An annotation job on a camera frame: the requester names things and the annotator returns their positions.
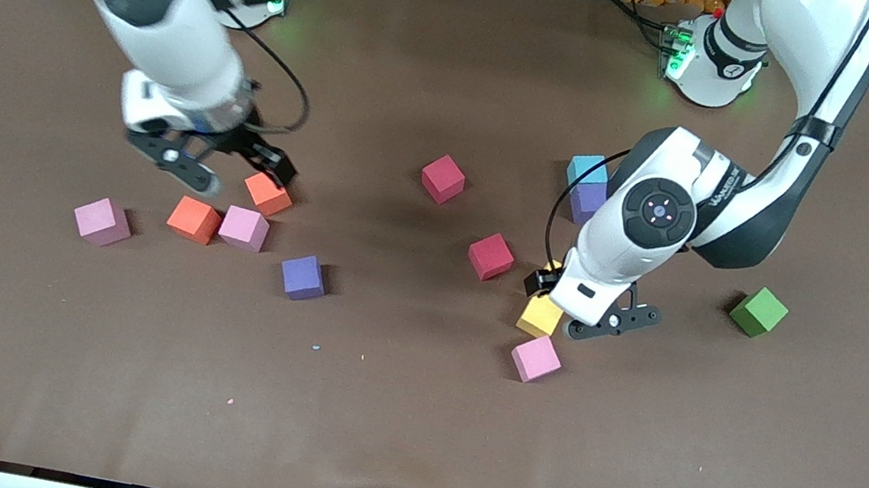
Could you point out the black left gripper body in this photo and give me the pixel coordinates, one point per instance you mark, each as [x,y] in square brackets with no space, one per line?
[542,282]

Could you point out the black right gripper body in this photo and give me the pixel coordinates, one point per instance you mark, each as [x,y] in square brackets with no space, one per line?
[245,143]

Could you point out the red foam cube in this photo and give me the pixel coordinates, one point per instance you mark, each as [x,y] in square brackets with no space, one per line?
[490,256]
[443,178]

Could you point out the pink foam cube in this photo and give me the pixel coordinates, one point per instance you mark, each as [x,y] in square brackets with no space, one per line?
[243,228]
[536,359]
[101,221]

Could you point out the orange foam cube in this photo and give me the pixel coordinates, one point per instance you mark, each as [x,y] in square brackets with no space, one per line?
[268,197]
[194,219]

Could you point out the purple foam cube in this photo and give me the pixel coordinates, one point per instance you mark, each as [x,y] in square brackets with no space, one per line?
[302,277]
[585,202]

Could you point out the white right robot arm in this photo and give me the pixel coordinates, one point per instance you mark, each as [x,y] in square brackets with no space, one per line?
[169,27]

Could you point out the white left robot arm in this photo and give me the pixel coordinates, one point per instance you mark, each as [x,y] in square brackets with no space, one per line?
[822,71]

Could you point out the yellow foam cube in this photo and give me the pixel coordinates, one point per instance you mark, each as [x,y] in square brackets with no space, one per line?
[536,316]
[553,265]

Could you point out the light blue foam cube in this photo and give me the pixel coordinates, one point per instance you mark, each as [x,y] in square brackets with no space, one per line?
[586,170]

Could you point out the green foam cube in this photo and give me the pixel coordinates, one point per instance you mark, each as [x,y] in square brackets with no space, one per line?
[759,312]

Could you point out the brown table cover sheet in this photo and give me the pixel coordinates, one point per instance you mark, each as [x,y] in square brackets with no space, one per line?
[398,452]

